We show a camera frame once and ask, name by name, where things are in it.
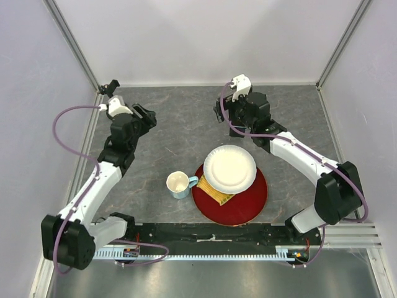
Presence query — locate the blue cable duct rail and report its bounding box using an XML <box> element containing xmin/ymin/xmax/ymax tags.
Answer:
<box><xmin>94</xmin><ymin>245</ymin><xmax>308</xmax><ymax>263</ymax></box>

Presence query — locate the purple cable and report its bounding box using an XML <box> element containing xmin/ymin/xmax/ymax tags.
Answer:
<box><xmin>51</xmin><ymin>104</ymin><xmax>170</xmax><ymax>275</ymax></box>
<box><xmin>220</xmin><ymin>81</ymin><xmax>370</xmax><ymax>268</ymax></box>

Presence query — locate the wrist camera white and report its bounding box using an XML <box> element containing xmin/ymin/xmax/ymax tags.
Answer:
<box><xmin>98</xmin><ymin>95</ymin><xmax>133</xmax><ymax>119</ymax></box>
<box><xmin>230</xmin><ymin>74</ymin><xmax>252</xmax><ymax>102</ymax></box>

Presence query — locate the light blue mug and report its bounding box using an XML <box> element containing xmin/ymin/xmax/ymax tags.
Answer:
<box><xmin>166</xmin><ymin>171</ymin><xmax>199</xmax><ymax>199</ymax></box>

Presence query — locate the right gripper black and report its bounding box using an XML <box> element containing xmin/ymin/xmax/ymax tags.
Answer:
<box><xmin>213</xmin><ymin>92</ymin><xmax>256</xmax><ymax>130</ymax></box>

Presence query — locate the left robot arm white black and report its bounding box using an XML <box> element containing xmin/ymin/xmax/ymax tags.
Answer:
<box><xmin>41</xmin><ymin>103</ymin><xmax>157</xmax><ymax>274</ymax></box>

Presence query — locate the red round tray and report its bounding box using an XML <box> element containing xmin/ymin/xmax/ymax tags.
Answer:
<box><xmin>192</xmin><ymin>169</ymin><xmax>268</xmax><ymax>226</ymax></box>

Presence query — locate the black round-base clamp stand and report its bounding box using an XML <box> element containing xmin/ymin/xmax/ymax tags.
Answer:
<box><xmin>99</xmin><ymin>79</ymin><xmax>120</xmax><ymax>98</ymax></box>

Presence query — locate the aluminium frame profile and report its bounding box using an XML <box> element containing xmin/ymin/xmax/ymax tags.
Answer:
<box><xmin>43</xmin><ymin>222</ymin><xmax>383</xmax><ymax>248</ymax></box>

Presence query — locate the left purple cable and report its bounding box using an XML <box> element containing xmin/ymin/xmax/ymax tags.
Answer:
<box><xmin>51</xmin><ymin>104</ymin><xmax>170</xmax><ymax>275</ymax></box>

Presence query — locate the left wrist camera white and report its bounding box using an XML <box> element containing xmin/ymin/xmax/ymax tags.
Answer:
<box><xmin>98</xmin><ymin>95</ymin><xmax>133</xmax><ymax>119</ymax></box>

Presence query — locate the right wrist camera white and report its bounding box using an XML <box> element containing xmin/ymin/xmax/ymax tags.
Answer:
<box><xmin>230</xmin><ymin>74</ymin><xmax>252</xmax><ymax>102</ymax></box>

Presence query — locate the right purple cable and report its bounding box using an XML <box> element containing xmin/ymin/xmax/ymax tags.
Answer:
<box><xmin>220</xmin><ymin>81</ymin><xmax>370</xmax><ymax>268</ymax></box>

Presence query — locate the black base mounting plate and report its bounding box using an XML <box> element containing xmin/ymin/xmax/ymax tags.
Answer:
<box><xmin>122</xmin><ymin>223</ymin><xmax>321</xmax><ymax>256</ymax></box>

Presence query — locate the white paper plate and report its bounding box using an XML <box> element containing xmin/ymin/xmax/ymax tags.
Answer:
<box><xmin>203</xmin><ymin>145</ymin><xmax>257</xmax><ymax>194</ymax></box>

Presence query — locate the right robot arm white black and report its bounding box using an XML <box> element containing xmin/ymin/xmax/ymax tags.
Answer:
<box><xmin>213</xmin><ymin>93</ymin><xmax>368</xmax><ymax>245</ymax></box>

